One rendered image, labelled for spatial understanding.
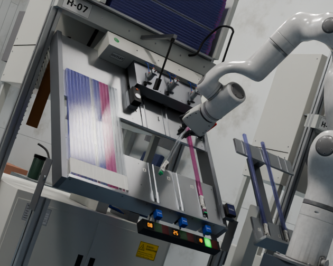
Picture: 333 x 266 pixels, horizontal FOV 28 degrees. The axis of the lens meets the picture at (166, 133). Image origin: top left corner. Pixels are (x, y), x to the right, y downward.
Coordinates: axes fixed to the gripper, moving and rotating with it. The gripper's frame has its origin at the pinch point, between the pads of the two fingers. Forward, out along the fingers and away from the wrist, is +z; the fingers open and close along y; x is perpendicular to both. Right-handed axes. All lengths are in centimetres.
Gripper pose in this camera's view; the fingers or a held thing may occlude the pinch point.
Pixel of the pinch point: (183, 132)
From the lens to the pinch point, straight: 250.5
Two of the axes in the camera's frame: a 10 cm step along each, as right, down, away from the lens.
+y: -7.1, -6.8, -1.5
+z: -5.8, 4.6, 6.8
